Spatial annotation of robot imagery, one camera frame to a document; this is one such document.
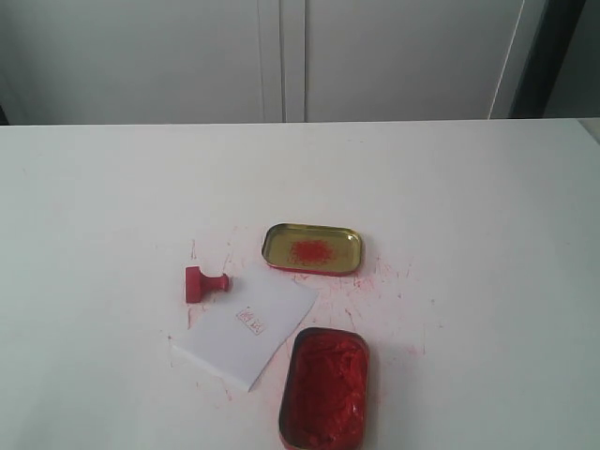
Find red plastic stamp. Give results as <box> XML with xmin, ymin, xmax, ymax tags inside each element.
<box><xmin>185</xmin><ymin>266</ymin><xmax>230</xmax><ymax>305</ymax></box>

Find red ink tin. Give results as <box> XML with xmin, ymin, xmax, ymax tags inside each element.
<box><xmin>278</xmin><ymin>327</ymin><xmax>369</xmax><ymax>449</ymax></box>

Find gold tin lid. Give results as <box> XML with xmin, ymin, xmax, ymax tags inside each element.
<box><xmin>262</xmin><ymin>223</ymin><xmax>364</xmax><ymax>277</ymax></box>

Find white paper pad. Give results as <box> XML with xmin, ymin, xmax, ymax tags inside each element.
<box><xmin>174</xmin><ymin>265</ymin><xmax>318</xmax><ymax>392</ymax></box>

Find white cabinet doors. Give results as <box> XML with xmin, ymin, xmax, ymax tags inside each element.
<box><xmin>1</xmin><ymin>1</ymin><xmax>546</xmax><ymax>125</ymax></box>

